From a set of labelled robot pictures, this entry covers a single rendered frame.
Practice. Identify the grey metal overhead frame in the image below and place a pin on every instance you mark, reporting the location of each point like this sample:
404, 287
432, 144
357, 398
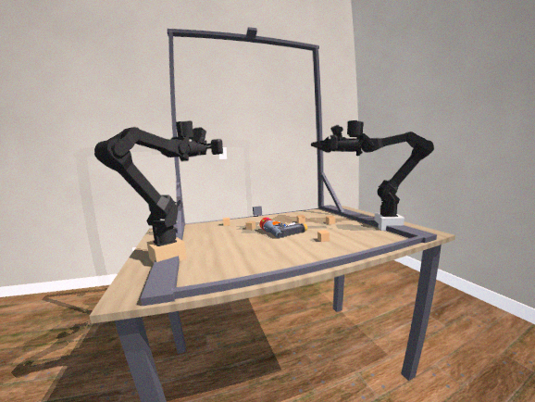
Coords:
321, 177

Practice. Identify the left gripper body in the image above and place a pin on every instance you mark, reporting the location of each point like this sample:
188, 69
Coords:
334, 142

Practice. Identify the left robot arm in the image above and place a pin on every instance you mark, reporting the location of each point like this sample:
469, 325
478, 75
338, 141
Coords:
387, 193

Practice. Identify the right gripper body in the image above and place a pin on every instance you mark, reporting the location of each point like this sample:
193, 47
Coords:
216, 147

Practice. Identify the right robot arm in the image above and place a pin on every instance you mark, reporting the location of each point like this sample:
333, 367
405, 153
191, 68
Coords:
115, 154

